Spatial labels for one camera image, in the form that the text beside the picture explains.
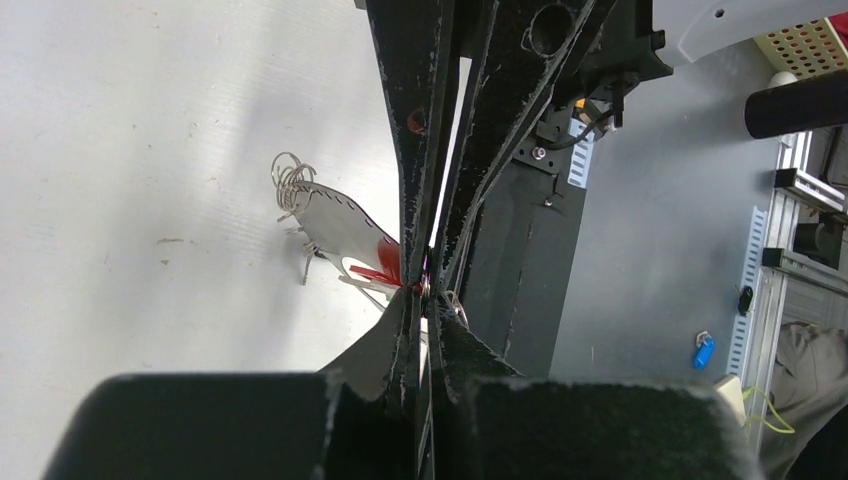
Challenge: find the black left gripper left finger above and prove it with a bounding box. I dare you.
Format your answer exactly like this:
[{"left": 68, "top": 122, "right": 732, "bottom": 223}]
[{"left": 45, "top": 288, "right": 421, "bottom": 479}]

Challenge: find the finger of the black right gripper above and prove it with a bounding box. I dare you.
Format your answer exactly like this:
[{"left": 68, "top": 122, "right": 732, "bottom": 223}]
[{"left": 365, "top": 1, "right": 455, "bottom": 285}]

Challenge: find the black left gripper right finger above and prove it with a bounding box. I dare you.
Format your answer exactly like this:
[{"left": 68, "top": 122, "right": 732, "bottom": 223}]
[{"left": 428, "top": 294, "right": 762, "bottom": 479}]

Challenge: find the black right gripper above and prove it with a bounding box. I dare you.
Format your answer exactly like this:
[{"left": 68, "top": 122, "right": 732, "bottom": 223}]
[{"left": 433, "top": 0, "right": 673, "bottom": 289}]

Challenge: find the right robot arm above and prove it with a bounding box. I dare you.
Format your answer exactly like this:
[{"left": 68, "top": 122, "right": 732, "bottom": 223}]
[{"left": 361, "top": 1, "right": 847, "bottom": 286}]

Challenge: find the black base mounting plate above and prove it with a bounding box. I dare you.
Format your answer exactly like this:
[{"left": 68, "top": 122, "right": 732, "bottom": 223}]
[{"left": 459, "top": 136, "right": 592, "bottom": 377}]

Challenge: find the white smartphone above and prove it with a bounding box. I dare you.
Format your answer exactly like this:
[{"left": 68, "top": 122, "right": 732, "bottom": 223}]
[{"left": 713, "top": 374, "right": 747, "bottom": 426}]

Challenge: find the black key fob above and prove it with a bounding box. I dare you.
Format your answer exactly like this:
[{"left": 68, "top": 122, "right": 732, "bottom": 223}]
[{"left": 736, "top": 285, "right": 754, "bottom": 317}]

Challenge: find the seated person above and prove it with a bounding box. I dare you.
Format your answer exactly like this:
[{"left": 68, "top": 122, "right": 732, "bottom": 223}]
[{"left": 760, "top": 322, "right": 847, "bottom": 479}]

